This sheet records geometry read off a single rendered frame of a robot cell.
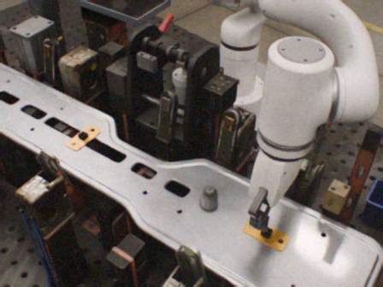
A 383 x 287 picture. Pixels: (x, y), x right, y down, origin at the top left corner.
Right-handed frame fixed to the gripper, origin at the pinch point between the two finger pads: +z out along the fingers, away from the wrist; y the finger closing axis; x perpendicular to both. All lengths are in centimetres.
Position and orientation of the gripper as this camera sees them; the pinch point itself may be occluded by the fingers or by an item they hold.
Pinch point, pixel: (271, 206)
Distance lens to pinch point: 81.9
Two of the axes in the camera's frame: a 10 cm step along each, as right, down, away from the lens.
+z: 0.0, 7.2, 6.9
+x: 8.2, 4.0, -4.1
